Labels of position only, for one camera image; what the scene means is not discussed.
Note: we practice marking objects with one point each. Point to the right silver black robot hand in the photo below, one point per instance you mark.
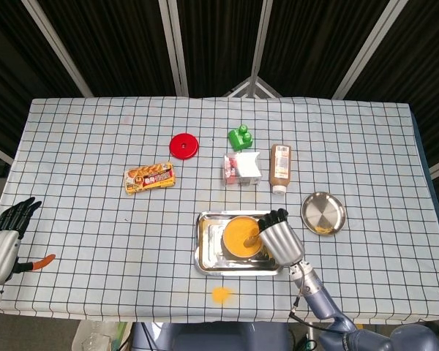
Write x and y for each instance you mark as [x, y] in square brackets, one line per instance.
[281, 241]

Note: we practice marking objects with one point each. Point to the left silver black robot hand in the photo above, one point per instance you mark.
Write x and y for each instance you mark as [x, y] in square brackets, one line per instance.
[0, 254]

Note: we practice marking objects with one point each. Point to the metal spoon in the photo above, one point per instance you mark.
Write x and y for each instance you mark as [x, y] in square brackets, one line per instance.
[249, 241]

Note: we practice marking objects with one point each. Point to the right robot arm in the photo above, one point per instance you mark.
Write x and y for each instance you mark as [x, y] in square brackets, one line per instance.
[322, 303]

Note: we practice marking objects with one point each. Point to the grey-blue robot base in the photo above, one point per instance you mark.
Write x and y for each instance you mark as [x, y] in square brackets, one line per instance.
[212, 338]

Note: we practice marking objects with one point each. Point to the white bowl of orange powder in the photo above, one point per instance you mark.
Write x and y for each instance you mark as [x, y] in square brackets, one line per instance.
[238, 234]

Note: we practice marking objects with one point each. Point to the orange powder pile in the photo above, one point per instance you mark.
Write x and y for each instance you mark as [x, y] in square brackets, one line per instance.
[221, 294]

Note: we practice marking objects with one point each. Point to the round steel plate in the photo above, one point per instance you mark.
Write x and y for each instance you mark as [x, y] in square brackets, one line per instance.
[323, 212]

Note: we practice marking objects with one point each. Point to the brown sauce bottle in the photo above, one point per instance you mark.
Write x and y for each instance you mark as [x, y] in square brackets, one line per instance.
[280, 168]

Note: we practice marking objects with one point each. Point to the rectangular steel tray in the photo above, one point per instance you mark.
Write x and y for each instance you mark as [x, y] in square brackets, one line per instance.
[208, 263]

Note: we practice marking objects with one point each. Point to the clear box with red packets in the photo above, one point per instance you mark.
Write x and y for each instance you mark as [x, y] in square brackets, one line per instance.
[247, 168]

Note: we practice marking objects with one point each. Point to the checked blue tablecloth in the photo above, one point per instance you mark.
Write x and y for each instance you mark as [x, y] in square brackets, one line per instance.
[95, 226]

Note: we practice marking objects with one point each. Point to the green toy block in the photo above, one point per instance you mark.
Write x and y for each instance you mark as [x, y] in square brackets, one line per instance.
[238, 140]

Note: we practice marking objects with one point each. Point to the clear plastic bag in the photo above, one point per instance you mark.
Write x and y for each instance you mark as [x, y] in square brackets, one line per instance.
[95, 336]

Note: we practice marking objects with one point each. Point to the red round lid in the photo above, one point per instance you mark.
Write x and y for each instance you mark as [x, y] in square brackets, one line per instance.
[184, 147]

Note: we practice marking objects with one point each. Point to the yellow snack package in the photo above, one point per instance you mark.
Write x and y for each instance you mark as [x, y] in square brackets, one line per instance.
[150, 178]

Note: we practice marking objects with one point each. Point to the white triangular frame foot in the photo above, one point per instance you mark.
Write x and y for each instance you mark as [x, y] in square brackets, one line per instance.
[252, 87]

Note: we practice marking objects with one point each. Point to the white partition post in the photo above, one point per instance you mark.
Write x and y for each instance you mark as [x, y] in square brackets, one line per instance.
[259, 44]
[366, 51]
[58, 51]
[175, 51]

